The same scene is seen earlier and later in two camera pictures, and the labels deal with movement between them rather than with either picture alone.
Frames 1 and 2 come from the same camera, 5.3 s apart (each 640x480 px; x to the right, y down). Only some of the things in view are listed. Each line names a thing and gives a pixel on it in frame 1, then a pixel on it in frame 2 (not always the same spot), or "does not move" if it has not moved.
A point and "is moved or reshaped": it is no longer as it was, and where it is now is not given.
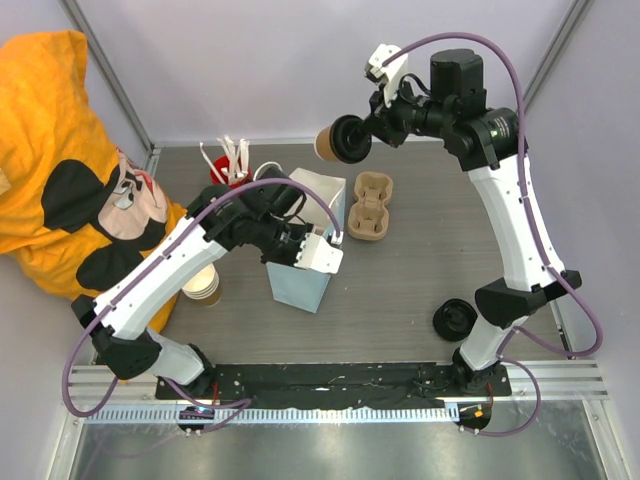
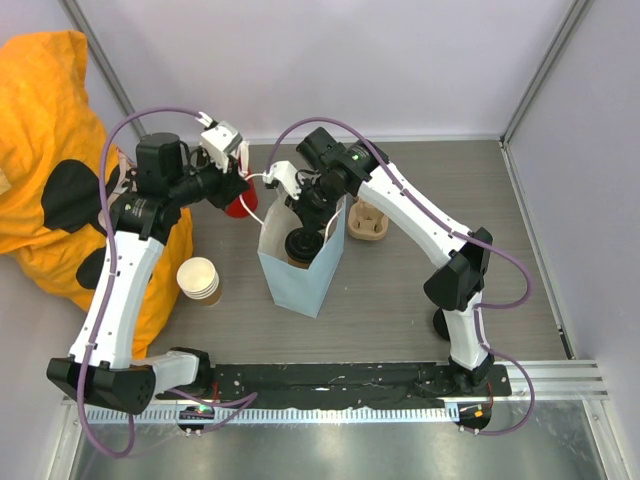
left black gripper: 291,259 -> 230,185
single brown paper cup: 322,145 is moved or reshaped
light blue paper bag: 299,286 does not move
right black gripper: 380,120 -> 301,206
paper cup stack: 205,287 does not move
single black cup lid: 348,141 is moved or reshaped
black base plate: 330,385 does not move
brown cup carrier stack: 368,217 does not move
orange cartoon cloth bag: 76,209 does not move
